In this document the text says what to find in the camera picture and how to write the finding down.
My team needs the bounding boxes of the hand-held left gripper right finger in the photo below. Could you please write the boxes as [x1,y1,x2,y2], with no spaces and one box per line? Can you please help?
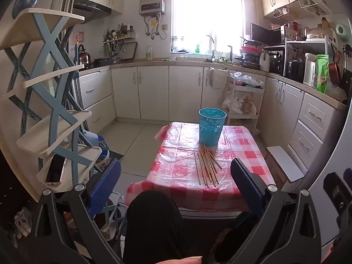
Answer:
[230,158,322,264]

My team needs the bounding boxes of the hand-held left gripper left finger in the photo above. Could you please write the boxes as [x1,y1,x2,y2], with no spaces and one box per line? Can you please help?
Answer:
[27,159,124,264]

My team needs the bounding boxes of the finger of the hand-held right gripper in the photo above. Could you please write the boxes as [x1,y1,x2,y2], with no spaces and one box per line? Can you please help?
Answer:
[322,170,352,226]

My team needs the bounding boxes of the bundle of wooden chopsticks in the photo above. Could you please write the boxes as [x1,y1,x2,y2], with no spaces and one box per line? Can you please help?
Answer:
[193,142,223,189]

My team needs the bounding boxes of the blue perforated utensil basket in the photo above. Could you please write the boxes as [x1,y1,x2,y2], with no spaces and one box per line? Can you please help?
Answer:
[198,108,227,147]

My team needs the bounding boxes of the person's left hand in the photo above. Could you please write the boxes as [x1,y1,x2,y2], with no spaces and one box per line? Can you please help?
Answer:
[148,256,203,264]

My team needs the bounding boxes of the blue printed bag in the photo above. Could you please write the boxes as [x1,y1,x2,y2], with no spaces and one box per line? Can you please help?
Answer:
[82,132,111,171]

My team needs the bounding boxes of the white stool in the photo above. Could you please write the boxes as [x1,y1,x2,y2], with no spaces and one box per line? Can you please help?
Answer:
[266,146,306,182]

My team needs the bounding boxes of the smartphone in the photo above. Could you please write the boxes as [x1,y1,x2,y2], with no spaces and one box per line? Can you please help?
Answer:
[45,154,66,184]

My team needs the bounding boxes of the person's black trousers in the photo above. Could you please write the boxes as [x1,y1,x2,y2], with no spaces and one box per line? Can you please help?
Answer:
[125,190,262,264]

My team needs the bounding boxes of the red checked plastic tablecloth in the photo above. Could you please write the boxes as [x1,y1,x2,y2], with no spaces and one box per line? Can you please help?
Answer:
[124,121,277,212]

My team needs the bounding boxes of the white plastic bag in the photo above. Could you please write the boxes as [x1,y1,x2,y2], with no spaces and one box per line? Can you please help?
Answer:
[223,96,257,114]

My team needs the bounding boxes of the white base cabinets under appliances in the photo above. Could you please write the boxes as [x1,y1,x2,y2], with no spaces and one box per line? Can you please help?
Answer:
[264,77,347,176]

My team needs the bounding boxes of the grey rag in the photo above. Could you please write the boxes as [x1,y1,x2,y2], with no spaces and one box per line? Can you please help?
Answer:
[14,207,32,237]

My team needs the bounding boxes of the white rolling cart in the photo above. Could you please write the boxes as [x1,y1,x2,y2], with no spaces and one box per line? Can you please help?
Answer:
[226,73,266,132]

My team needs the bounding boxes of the white base cabinets with drawers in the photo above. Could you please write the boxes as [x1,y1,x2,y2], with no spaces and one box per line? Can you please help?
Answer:
[78,69,116,134]

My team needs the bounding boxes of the clear plastic bag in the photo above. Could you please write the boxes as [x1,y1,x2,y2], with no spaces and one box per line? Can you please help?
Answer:
[229,71,263,87]

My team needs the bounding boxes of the white hanging trash bin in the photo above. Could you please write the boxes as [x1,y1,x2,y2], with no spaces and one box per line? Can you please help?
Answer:
[209,67,229,89]

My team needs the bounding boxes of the white base cabinets under window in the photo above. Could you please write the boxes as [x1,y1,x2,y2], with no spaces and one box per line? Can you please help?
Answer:
[110,65,229,121]

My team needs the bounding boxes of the green packet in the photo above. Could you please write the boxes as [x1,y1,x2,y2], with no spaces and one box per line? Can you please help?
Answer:
[316,54,329,94]

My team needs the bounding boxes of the copper pan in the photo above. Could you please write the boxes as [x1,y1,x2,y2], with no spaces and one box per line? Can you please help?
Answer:
[328,62,341,84]

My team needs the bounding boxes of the white electric kettle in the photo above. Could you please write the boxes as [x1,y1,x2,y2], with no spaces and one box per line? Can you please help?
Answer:
[303,53,317,87]

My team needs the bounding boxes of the black coffee machine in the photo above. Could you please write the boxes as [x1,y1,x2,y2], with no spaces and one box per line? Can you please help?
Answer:
[269,50,286,75]

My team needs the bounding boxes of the stack of pots and pans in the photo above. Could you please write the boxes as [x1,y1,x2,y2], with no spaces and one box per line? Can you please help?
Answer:
[239,45,262,69]

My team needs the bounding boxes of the black air fryer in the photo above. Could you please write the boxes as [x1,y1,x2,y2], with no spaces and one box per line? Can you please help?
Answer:
[286,43,307,80]

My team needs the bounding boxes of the steel kettle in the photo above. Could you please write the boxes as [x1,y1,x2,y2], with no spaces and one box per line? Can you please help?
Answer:
[78,44,92,69]

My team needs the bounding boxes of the chrome sink faucet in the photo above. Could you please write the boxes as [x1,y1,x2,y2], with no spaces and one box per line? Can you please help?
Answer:
[206,35,215,62]

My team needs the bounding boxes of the blue white tiered shelf rack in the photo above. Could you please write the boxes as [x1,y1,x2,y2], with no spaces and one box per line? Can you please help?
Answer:
[0,8,103,196]

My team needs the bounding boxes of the microwave oven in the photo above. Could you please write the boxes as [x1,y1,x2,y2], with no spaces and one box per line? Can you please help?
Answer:
[250,23,286,44]

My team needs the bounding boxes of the white countertop shelf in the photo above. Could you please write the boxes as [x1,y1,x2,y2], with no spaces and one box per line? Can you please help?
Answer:
[284,36,334,84]

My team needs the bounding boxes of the kitchen window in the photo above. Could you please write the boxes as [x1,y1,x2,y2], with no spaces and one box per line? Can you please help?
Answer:
[173,0,245,54]

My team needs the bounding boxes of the black range hood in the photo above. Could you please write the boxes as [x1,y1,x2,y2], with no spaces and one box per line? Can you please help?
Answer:
[72,0,112,24]

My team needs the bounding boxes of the wall rack with bottles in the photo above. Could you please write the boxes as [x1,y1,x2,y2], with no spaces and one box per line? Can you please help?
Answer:
[103,23,136,44]

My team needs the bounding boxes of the white wire hanging rack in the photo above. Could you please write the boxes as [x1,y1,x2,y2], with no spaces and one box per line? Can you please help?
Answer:
[298,0,332,15]

